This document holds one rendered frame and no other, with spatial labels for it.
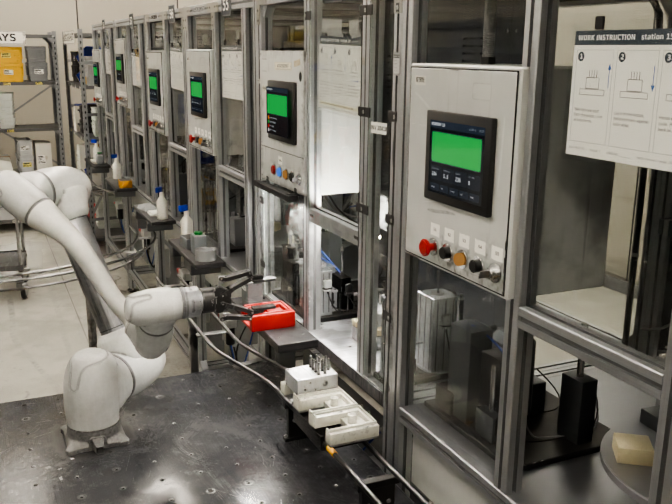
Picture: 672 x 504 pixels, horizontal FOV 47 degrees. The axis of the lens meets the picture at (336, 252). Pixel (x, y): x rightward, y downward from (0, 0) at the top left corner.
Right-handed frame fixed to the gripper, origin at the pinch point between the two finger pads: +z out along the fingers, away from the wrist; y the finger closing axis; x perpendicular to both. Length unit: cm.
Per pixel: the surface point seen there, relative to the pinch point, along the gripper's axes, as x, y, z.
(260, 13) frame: 64, 83, 21
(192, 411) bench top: 21, -44, -19
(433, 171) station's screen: -63, 45, 18
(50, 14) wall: 750, 108, 11
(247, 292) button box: 43.4, -13.3, 8.1
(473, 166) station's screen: -79, 48, 18
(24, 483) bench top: -5, -44, -72
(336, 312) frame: 28, -20, 36
